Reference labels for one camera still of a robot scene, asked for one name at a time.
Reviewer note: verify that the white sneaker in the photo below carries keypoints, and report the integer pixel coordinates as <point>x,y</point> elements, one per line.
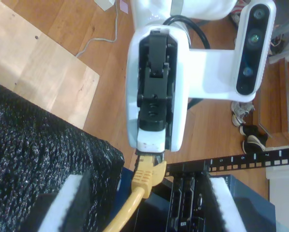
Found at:
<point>241,112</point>

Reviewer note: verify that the pink paper note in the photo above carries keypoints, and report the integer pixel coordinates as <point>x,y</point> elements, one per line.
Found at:
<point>124,5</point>

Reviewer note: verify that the black rack server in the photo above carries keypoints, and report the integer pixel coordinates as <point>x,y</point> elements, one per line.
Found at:
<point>187,205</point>

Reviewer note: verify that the black bubble wrap mat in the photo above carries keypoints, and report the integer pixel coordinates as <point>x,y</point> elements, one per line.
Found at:
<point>37,157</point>

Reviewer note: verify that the wooden furniture frame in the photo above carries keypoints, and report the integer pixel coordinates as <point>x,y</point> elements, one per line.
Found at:
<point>279,96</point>

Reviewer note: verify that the blue network switch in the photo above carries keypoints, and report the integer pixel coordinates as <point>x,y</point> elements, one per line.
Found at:
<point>250,207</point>

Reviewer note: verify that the dark shoe white sole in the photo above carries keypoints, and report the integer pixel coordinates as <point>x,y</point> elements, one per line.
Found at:
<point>254,139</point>

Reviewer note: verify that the red white patterned shoe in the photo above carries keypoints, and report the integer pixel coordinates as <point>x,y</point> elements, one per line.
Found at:
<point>237,12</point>

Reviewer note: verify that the blue base board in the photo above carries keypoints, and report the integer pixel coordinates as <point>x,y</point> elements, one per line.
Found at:
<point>126,181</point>

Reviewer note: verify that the black server rack frame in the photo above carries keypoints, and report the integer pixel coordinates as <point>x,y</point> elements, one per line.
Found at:
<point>231,166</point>

